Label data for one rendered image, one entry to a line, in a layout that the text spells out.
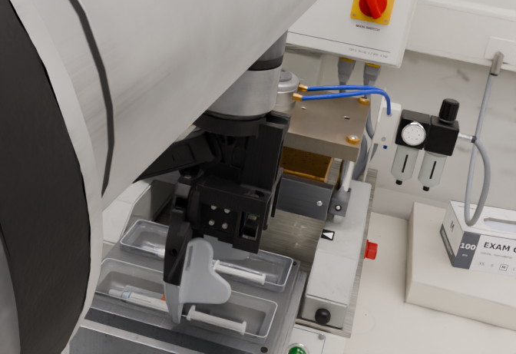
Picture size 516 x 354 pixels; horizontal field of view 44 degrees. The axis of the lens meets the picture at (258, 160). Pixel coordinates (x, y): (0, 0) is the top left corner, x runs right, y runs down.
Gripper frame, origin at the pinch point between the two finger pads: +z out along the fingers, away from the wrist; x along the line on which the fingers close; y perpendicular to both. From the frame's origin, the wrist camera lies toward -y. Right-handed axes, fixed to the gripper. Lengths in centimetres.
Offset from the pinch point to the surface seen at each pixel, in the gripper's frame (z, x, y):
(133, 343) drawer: 0.4, -8.2, -1.5
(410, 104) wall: 1, 77, 21
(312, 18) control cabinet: -19.0, 42.9, 2.6
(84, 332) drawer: 0.7, -8.2, -6.0
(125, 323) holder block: 2.4, -4.0, -4.0
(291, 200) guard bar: -1.8, 19.9, 6.9
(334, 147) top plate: -9.4, 21.2, 10.5
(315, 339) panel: 9.5, 9.9, 13.7
